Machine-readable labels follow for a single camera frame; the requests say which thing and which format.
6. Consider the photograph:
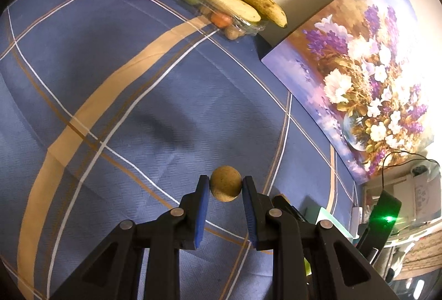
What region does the white power strip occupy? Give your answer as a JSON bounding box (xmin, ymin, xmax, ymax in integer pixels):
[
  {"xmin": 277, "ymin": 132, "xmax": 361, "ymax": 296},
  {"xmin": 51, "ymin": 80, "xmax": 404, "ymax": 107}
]
[{"xmin": 349, "ymin": 206, "xmax": 363, "ymax": 239}]

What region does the white tray with green rim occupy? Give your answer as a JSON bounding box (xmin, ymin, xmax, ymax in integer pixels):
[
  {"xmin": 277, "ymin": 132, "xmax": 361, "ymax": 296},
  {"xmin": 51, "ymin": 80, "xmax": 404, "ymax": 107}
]
[{"xmin": 304, "ymin": 206, "xmax": 354, "ymax": 242}]

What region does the flower painting canvas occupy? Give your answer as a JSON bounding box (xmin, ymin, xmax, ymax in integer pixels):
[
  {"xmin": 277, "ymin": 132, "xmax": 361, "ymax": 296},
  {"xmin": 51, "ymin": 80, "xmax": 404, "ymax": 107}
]
[{"xmin": 263, "ymin": 0, "xmax": 441, "ymax": 182}]

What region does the tan kiwi fruit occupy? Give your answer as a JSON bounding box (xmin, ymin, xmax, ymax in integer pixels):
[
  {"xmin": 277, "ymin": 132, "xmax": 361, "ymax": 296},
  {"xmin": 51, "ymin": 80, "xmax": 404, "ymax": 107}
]
[{"xmin": 210, "ymin": 165, "xmax": 242, "ymax": 203}]

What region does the black cable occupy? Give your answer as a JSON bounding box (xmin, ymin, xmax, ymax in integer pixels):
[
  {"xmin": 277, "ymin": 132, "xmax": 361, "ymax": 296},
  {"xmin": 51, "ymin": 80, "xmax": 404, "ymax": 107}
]
[{"xmin": 381, "ymin": 148, "xmax": 441, "ymax": 194}]

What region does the blue plaid tablecloth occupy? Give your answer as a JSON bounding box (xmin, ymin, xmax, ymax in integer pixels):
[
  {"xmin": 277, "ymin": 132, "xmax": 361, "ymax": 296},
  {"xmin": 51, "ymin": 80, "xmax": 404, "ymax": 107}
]
[{"xmin": 1, "ymin": 0, "xmax": 358, "ymax": 299}]

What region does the clear plastic fruit container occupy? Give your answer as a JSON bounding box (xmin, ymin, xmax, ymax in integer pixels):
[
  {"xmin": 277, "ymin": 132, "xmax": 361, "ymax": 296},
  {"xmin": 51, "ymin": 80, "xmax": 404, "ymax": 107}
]
[{"xmin": 176, "ymin": 0, "xmax": 269, "ymax": 40}]

